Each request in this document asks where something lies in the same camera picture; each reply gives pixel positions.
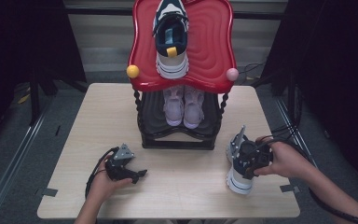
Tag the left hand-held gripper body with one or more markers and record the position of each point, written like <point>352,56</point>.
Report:
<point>119,169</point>

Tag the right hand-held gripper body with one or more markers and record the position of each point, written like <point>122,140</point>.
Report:
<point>254,154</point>

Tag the navy and white sneaker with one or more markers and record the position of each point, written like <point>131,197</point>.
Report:
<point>239,183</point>
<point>171,62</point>

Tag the purple sandal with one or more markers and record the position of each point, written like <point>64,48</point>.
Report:
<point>194,112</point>
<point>173,109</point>

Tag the red and black shoe rack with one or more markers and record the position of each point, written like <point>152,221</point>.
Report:
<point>211,46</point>

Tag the person's left hand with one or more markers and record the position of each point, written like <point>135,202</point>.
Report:
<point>104,186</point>

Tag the person's right hand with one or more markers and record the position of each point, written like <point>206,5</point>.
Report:
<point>287,160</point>

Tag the grey tape strip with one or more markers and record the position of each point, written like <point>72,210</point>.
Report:
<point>49,192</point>
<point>289,188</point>

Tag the small black tape strip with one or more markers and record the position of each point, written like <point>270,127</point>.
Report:
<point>57,130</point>

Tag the pink ball knob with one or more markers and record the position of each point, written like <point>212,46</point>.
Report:
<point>232,74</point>

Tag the yellow ball knob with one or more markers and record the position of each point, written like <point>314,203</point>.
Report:
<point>132,71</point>

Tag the black metal stand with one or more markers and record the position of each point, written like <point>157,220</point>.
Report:
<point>34,102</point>

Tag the black curtain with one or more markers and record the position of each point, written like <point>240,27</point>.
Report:
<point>332,77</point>
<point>18,46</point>

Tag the yellow floor scrap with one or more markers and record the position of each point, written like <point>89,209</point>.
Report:
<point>23,99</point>

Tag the metal floor rail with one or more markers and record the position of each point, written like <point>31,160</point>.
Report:
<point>18,152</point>
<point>292,124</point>

